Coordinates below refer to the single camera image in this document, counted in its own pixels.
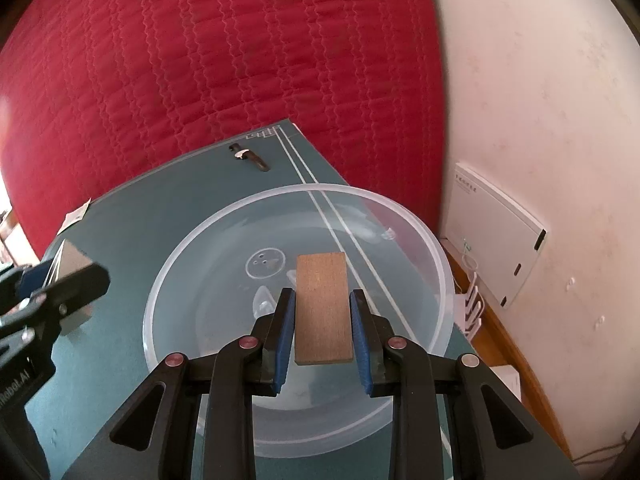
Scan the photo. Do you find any white paper leaflet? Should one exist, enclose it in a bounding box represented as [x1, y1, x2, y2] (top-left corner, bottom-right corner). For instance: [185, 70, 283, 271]
[58, 200, 91, 234]

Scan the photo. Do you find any red quilted blanket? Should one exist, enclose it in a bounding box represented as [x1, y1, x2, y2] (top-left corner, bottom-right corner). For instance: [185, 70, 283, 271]
[1, 0, 446, 254]

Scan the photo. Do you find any white wall panel box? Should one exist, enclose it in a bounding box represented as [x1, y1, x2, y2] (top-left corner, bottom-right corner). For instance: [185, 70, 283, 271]
[444, 162, 548, 308]

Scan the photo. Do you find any white wifi router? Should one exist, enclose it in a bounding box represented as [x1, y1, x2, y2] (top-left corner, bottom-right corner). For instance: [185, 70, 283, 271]
[447, 254, 486, 341]

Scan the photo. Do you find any white box on floor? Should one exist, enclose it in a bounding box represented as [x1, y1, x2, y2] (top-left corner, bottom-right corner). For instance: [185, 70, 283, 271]
[490, 364, 522, 401]

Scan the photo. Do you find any green table mat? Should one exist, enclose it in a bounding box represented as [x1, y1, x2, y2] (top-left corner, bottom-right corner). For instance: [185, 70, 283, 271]
[26, 122, 471, 478]

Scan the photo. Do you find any long brown wooden block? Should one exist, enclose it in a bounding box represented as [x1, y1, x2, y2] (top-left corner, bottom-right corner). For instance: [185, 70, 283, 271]
[295, 252, 354, 366]

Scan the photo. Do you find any clear plastic bowl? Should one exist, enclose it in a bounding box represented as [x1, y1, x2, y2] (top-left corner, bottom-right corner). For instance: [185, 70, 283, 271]
[142, 184, 454, 458]

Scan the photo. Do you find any black wristwatch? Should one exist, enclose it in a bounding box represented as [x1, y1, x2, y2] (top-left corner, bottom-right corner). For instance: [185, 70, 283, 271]
[229, 143, 270, 172]

